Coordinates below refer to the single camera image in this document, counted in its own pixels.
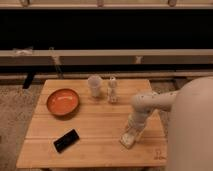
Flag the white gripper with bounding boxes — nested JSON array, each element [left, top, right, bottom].
[[122, 113, 147, 143]]

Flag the white sponge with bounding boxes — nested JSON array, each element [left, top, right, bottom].
[[120, 132, 138, 149]]

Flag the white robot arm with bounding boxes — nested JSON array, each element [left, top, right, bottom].
[[120, 76, 213, 171]]

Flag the orange ceramic bowl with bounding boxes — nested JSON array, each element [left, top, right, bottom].
[[46, 89, 80, 116]]

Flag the small clear glass bottle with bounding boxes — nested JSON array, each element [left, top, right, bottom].
[[107, 76, 117, 103]]

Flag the wooden table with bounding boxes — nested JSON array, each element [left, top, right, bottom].
[[17, 79, 167, 169]]

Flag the clear plastic cup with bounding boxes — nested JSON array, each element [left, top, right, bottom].
[[87, 75, 102, 98]]

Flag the black rectangular box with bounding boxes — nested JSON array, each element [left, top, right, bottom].
[[53, 129, 80, 153]]

